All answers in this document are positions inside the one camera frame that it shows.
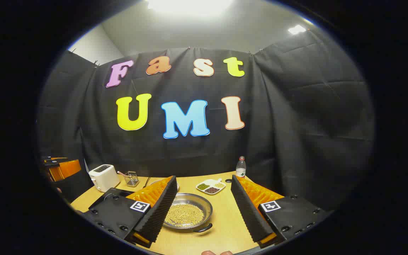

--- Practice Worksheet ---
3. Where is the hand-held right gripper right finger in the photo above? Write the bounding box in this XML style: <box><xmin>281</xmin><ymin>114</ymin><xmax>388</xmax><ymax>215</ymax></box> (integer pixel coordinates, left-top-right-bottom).
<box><xmin>230</xmin><ymin>175</ymin><xmax>332</xmax><ymax>248</ymax></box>

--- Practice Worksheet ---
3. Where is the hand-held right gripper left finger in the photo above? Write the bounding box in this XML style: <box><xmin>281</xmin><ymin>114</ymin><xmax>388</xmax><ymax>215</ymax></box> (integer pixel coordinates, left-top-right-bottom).
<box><xmin>84</xmin><ymin>175</ymin><xmax>178</xmax><ymax>248</ymax></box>

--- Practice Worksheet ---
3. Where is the pile of yellow soybeans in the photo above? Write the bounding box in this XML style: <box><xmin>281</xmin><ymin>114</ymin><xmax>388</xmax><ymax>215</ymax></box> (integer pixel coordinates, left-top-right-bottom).
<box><xmin>164</xmin><ymin>204</ymin><xmax>204</xmax><ymax>227</ymax></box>

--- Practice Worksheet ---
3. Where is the stainless steel pot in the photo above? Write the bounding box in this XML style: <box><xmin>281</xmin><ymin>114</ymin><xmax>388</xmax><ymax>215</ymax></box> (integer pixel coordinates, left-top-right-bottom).
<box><xmin>163</xmin><ymin>193</ymin><xmax>214</xmax><ymax>233</ymax></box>

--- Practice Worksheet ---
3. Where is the white round plate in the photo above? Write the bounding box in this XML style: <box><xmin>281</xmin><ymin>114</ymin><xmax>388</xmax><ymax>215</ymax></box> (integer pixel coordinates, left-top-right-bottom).
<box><xmin>149</xmin><ymin>178</ymin><xmax>180</xmax><ymax>192</ymax></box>

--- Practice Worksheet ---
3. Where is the white toaster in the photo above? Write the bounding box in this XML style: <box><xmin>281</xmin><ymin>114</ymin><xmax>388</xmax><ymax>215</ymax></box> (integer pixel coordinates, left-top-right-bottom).
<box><xmin>89</xmin><ymin>164</ymin><xmax>120</xmax><ymax>192</ymax></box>

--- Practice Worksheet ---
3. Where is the clear plastic water bottle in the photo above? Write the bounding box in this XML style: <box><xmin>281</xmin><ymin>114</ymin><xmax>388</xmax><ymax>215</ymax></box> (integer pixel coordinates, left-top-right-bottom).
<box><xmin>236</xmin><ymin>156</ymin><xmax>247</xmax><ymax>178</ymax></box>

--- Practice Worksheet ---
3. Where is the white divided dish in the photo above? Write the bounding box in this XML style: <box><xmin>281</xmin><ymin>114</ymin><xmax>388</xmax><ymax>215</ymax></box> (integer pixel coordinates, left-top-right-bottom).
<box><xmin>196</xmin><ymin>178</ymin><xmax>226</xmax><ymax>195</ymax></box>

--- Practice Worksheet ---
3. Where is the large ceiling light panel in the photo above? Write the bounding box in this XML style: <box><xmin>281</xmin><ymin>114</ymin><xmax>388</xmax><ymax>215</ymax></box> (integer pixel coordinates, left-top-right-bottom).
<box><xmin>147</xmin><ymin>0</ymin><xmax>233</xmax><ymax>15</ymax></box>

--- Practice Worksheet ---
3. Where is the small wire mesh basket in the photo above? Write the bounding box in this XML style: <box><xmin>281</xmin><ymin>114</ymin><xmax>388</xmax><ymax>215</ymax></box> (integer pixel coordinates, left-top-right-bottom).
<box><xmin>124</xmin><ymin>171</ymin><xmax>140</xmax><ymax>187</ymax></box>

